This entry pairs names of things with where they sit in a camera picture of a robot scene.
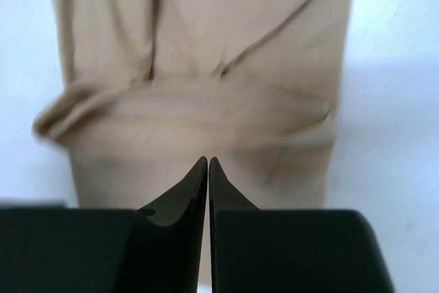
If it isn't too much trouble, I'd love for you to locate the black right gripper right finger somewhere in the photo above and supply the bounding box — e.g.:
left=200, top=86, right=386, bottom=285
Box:
left=209, top=158, right=394, bottom=292

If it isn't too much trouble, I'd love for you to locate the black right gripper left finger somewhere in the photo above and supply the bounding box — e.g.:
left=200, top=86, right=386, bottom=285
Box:
left=1, top=157, right=208, bottom=292

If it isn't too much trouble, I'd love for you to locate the beige t shirt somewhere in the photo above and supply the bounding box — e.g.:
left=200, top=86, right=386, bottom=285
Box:
left=33, top=0, right=351, bottom=209

